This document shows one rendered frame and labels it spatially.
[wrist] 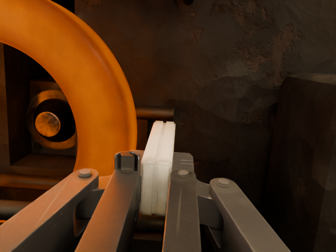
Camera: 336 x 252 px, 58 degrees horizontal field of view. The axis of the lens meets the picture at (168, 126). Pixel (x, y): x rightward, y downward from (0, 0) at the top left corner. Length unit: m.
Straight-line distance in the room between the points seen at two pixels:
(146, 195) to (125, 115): 0.05
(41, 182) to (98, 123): 0.10
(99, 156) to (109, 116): 0.03
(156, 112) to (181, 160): 0.08
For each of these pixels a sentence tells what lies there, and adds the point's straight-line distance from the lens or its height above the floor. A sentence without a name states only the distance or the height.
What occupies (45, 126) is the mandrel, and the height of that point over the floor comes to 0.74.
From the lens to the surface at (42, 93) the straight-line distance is 0.32.
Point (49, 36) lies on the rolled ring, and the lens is 0.19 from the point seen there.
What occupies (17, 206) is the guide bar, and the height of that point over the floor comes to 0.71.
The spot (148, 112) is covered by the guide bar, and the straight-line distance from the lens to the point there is 0.25.
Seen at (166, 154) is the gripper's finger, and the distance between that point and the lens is 0.16.
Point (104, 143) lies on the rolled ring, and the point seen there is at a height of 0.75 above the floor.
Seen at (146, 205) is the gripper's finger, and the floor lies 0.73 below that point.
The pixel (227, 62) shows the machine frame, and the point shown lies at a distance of 0.26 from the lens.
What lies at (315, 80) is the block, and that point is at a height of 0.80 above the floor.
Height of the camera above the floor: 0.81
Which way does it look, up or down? 13 degrees down
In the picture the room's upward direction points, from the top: 4 degrees clockwise
